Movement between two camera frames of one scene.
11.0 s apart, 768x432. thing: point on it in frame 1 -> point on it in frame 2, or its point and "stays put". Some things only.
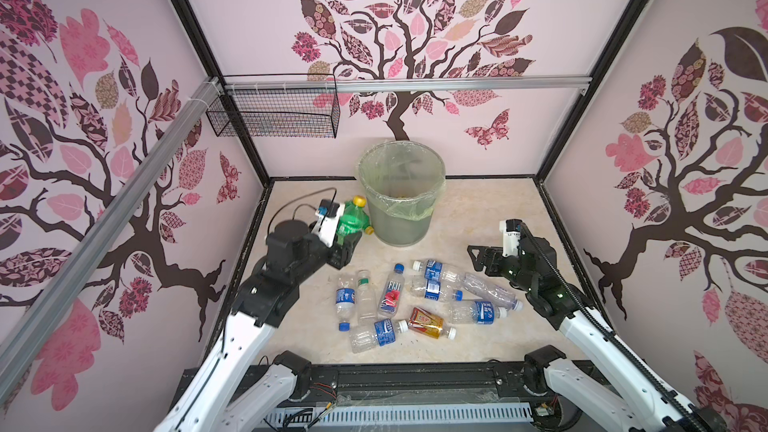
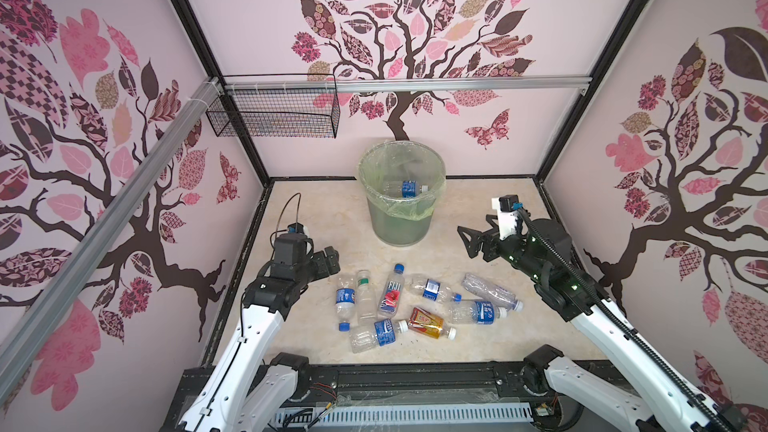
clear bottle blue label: x=345 y=301 stays put
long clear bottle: x=491 y=291 stays put
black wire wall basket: x=305 y=105 stays put
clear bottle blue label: x=436 y=270 -> x=408 y=189
